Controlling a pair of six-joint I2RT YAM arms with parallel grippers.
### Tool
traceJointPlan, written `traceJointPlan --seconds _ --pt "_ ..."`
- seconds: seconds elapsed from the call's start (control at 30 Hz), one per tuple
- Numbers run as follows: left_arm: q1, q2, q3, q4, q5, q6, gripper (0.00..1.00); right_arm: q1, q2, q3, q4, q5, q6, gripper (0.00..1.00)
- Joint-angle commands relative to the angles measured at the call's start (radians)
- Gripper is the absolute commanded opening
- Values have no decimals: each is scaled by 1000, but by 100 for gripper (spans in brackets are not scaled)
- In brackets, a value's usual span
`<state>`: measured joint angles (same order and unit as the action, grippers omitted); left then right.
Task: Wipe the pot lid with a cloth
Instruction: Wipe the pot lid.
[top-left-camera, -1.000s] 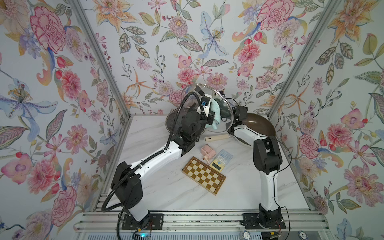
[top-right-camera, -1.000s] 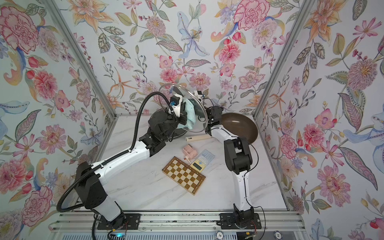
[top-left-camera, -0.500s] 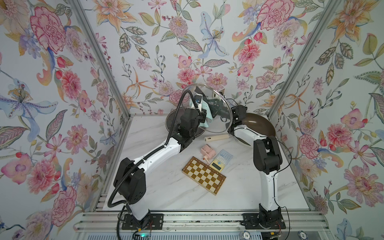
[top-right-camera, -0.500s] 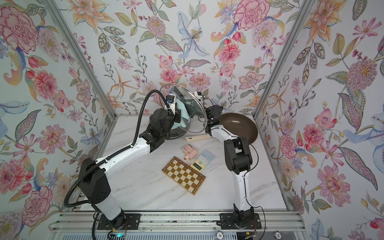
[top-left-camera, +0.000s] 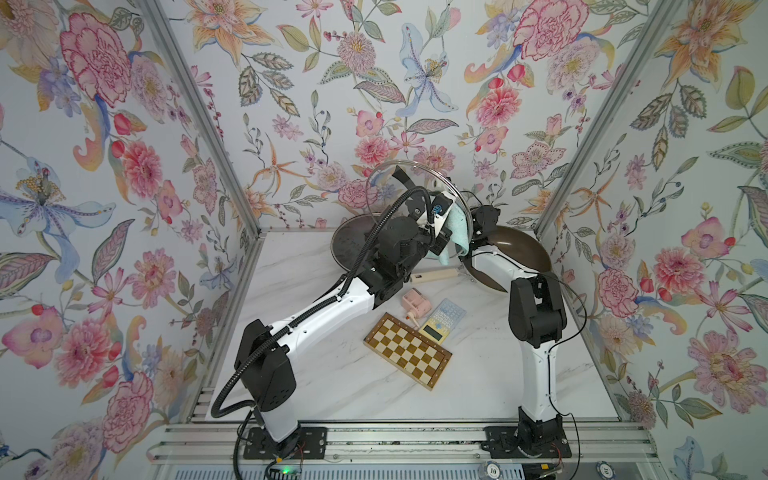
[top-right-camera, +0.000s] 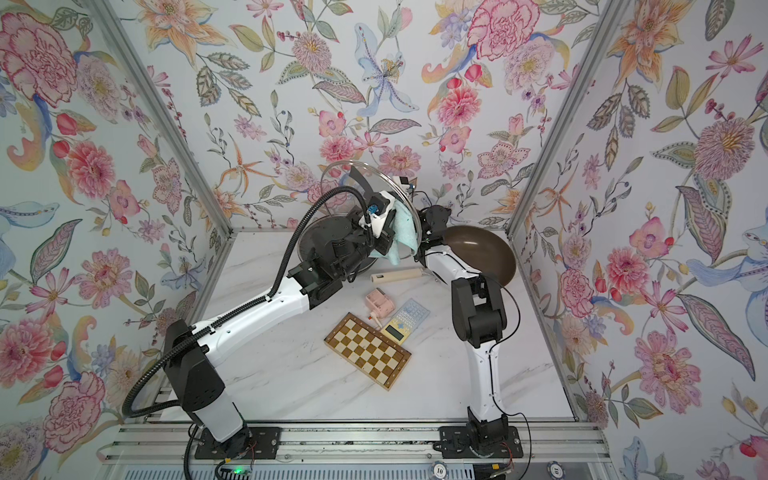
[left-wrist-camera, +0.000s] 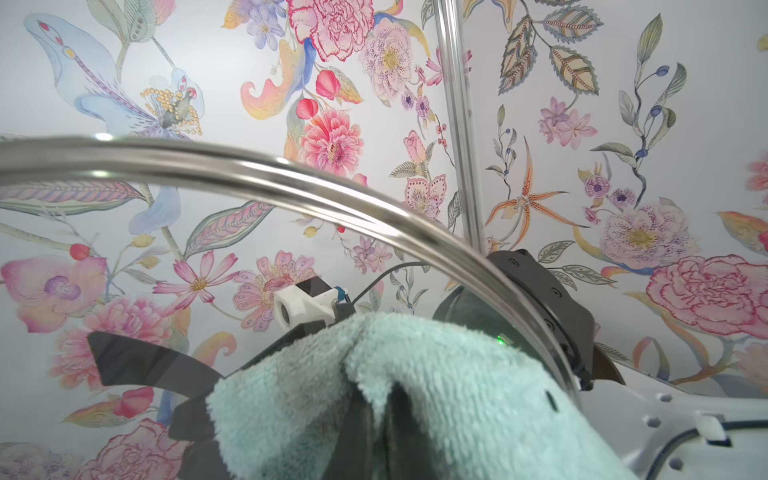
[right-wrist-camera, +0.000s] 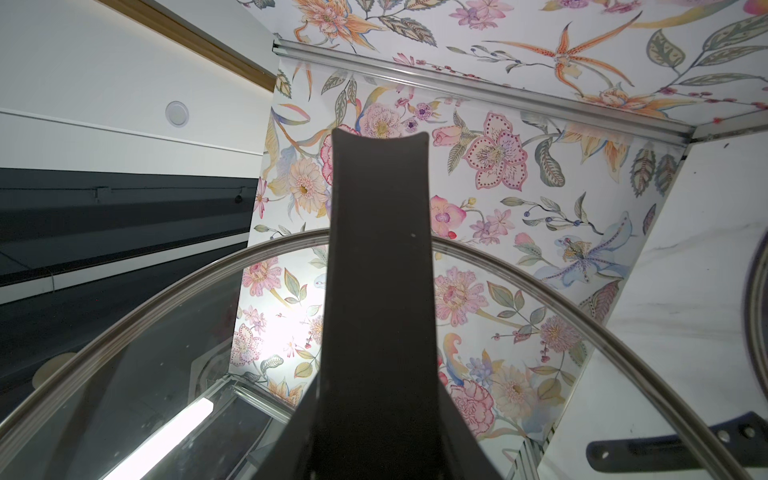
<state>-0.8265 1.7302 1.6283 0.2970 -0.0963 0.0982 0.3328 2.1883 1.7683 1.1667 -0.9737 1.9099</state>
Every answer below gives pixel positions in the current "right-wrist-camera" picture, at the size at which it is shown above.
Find glass pot lid black handle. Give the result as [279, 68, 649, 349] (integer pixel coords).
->
[1, 131, 753, 479]

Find black frying pan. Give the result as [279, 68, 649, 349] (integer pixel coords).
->
[587, 226, 767, 440]

